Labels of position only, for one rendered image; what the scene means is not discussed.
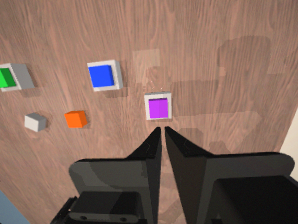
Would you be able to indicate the green button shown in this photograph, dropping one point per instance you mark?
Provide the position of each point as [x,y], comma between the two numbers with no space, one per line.
[14,77]

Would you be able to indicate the small orange block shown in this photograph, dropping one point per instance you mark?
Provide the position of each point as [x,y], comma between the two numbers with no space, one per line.
[76,119]

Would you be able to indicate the blue button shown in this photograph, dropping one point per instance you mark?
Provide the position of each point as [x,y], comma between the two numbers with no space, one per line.
[105,75]

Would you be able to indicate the purple button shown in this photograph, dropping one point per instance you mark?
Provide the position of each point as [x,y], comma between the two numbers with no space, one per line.
[158,105]

